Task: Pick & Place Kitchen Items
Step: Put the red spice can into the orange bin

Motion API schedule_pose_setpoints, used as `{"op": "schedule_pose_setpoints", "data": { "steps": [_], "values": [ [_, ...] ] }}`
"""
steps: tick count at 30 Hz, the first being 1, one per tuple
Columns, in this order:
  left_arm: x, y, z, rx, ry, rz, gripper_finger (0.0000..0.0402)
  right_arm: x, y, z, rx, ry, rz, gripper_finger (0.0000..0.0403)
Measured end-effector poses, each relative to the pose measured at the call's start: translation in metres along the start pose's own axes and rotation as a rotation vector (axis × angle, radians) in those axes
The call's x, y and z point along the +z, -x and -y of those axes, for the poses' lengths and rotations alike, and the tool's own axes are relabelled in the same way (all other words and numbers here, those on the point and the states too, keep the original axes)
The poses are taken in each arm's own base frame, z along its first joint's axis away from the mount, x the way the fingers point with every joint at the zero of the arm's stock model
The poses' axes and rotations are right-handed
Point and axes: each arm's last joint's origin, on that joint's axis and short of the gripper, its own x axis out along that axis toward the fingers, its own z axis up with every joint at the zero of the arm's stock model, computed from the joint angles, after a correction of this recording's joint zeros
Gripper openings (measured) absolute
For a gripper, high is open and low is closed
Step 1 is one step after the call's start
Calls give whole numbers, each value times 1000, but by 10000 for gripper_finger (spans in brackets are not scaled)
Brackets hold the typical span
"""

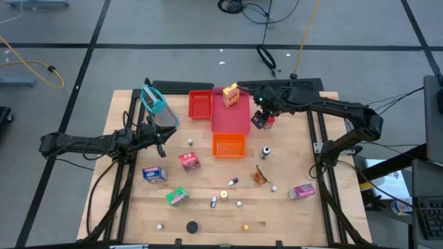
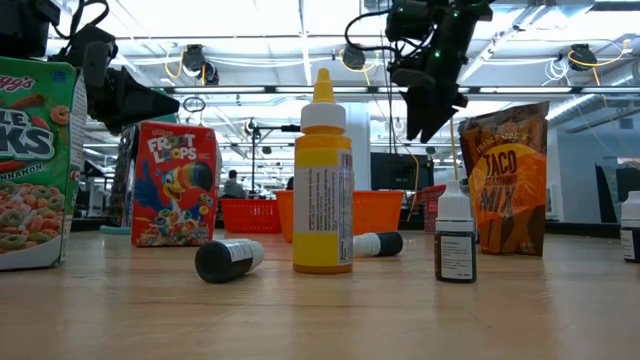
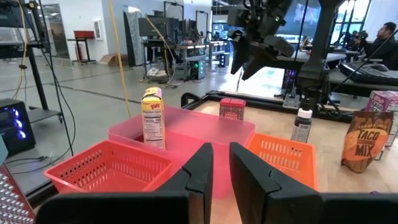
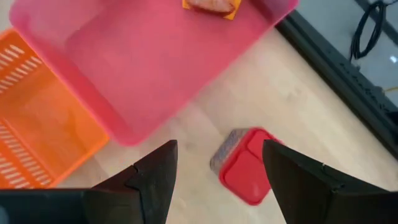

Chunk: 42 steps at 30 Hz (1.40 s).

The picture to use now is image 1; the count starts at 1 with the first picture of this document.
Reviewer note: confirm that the small white ball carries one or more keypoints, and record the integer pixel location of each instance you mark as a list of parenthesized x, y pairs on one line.
[(159, 227)]

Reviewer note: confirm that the black flat panel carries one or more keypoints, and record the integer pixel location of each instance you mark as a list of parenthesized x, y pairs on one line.
[(182, 86)]

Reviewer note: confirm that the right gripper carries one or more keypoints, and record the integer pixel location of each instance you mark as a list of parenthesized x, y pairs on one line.
[(268, 100)]

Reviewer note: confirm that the black round disc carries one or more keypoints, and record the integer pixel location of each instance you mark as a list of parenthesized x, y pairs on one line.
[(192, 227)]

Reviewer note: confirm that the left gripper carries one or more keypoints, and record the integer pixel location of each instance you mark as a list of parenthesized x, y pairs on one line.
[(149, 135)]

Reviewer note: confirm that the black squeeze bottle white collar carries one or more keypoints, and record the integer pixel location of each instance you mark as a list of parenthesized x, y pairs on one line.
[(265, 152)]

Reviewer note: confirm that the red-lidded spice jar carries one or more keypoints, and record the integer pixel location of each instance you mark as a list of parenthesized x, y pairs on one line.
[(270, 122)]

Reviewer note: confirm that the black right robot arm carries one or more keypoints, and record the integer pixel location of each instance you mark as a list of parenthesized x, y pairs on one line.
[(339, 105)]

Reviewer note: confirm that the pink plastic tray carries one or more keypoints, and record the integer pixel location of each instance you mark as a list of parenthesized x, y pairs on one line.
[(230, 119)]

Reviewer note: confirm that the pink Raisin Bran box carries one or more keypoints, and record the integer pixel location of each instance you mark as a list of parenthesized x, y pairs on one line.
[(302, 191)]

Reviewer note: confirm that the blue cereal box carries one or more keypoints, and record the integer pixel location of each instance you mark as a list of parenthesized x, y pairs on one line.
[(154, 174)]

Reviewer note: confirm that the red Froot Loops box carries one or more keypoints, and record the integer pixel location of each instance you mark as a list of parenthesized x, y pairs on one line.
[(189, 162)]

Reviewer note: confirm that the black box-shaped object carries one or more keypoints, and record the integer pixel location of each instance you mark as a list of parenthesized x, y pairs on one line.
[(5, 115)]

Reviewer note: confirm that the yellow cereal box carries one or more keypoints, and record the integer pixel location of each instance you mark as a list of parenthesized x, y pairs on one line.
[(230, 97)]

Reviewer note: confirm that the orange plastic basket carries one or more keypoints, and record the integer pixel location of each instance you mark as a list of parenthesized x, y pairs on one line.
[(229, 146)]

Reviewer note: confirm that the brown taco seasoning packet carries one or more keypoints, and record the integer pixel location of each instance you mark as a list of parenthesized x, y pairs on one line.
[(259, 175)]

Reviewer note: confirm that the yellow squeeze bottle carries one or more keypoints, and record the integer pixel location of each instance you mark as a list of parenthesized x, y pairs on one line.
[(223, 195)]

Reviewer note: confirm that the black perforated panel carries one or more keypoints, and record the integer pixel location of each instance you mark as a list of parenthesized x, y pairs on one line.
[(304, 84)]

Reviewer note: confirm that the silver metal bracket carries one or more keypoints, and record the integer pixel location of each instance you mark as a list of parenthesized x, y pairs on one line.
[(319, 147)]

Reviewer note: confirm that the black aluminium table frame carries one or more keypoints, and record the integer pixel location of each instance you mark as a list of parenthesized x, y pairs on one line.
[(309, 128)]

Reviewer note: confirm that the white paper sheet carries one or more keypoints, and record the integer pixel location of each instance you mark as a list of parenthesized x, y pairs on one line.
[(389, 183)]

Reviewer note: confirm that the grey flat panel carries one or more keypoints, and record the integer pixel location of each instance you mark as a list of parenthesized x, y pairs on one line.
[(433, 117)]

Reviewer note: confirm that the grey laptop black keyboard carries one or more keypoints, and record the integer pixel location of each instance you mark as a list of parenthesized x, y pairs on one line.
[(429, 218)]

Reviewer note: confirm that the green Apple Jacks box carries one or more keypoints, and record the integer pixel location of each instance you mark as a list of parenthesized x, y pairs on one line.
[(176, 196)]

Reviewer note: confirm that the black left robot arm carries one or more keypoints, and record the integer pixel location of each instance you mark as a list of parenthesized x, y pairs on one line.
[(69, 141)]

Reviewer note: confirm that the red plastic basket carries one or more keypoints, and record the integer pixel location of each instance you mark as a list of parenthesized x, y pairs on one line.
[(200, 105)]

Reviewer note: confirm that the grey cart base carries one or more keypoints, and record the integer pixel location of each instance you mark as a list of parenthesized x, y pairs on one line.
[(36, 2), (17, 81)]

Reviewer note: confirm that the black beam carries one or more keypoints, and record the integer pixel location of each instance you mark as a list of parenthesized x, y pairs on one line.
[(391, 166)]

